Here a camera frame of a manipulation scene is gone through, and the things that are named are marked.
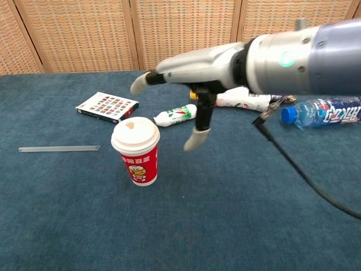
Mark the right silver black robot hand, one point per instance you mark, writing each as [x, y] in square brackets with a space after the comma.
[203, 67]

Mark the red cup with white lid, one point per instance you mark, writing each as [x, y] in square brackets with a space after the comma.
[138, 158]

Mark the clear plastic straw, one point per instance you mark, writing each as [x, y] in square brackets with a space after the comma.
[56, 148]

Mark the white bottle with yellow cap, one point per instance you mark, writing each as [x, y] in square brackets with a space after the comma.
[245, 101]

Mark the small white green bottle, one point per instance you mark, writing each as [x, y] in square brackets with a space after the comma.
[175, 115]

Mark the purple snack wrapper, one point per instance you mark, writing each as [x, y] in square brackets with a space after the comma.
[287, 98]

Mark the card box with coloured pictures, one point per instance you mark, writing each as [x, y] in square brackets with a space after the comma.
[108, 107]

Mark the woven bamboo folding screen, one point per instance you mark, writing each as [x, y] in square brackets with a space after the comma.
[84, 34]

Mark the blue-capped water bottle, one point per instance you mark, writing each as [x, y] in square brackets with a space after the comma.
[324, 113]

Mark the blue felt table cover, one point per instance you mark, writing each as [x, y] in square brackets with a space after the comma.
[197, 226]

